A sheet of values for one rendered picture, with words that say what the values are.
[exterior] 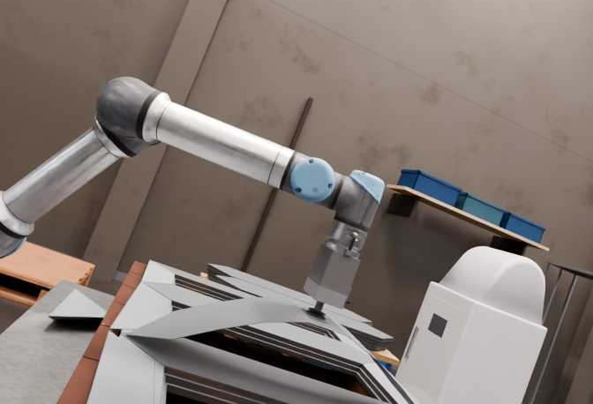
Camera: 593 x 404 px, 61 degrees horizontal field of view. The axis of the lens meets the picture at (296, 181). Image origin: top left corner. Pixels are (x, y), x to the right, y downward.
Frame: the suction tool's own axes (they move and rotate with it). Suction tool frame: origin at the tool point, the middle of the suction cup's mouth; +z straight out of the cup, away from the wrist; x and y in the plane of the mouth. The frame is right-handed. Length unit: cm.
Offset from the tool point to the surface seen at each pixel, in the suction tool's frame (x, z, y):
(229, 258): -48, 46, 391
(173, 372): 23.8, 14.6, -8.3
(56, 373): 43, 31, 16
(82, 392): 36.9, 16.4, -20.6
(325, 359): -20.5, 15.6, 34.2
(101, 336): 37.4, 16.4, 3.5
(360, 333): -51, 15, 81
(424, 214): -227, -67, 395
